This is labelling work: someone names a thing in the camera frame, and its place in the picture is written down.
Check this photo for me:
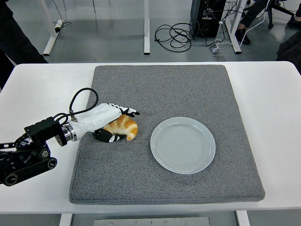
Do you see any grey floor socket box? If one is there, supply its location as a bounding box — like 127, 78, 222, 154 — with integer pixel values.
209, 44, 224, 57

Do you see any white table leg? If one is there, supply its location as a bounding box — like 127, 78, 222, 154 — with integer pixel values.
236, 210, 251, 226
59, 213, 72, 226

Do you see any dark bulky object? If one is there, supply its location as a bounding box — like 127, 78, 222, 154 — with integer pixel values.
276, 30, 301, 62

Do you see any grey metal plate with screws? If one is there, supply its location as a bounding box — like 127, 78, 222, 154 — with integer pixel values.
93, 217, 211, 226

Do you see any grey fabric mat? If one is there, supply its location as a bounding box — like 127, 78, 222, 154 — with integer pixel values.
68, 65, 266, 205

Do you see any white straight desk leg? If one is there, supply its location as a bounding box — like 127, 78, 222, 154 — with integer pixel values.
143, 0, 151, 55

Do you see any white cable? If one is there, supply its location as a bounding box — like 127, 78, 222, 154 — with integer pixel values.
214, 0, 271, 48

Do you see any white slanted desk leg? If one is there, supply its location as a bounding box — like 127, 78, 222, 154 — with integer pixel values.
225, 0, 243, 54

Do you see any golden croissant bread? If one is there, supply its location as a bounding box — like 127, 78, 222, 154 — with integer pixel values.
103, 114, 139, 141

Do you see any pale blue round plate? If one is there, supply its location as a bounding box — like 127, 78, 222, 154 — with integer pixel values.
150, 117, 216, 175

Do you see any black computer tower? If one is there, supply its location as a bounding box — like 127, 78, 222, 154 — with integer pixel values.
190, 0, 226, 38

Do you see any black tangled floor cable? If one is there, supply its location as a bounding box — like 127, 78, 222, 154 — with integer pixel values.
154, 22, 196, 52

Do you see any black office chair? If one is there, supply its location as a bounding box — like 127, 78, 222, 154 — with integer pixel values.
244, 0, 297, 29

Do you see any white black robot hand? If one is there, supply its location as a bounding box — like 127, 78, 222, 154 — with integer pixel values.
70, 103, 141, 144

